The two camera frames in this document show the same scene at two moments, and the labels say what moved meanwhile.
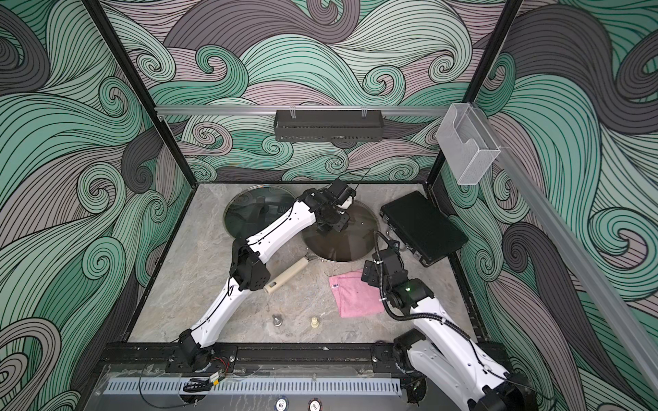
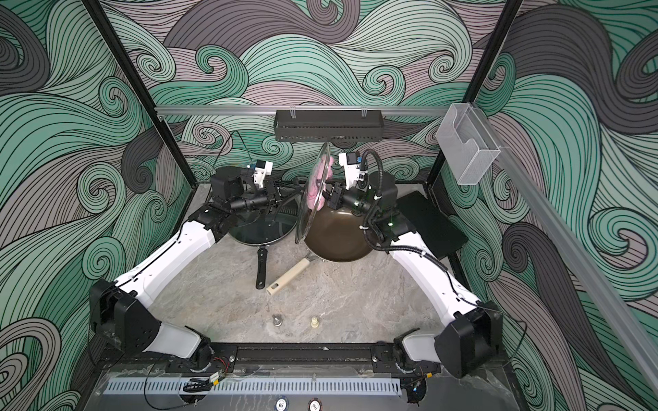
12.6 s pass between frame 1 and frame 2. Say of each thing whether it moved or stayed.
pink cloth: moved
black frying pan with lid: stayed
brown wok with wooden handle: stayed
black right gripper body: moved
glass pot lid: moved
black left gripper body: moved
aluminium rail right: stayed
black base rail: stayed
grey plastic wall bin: stayed
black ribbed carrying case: stayed
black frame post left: stayed
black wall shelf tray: stayed
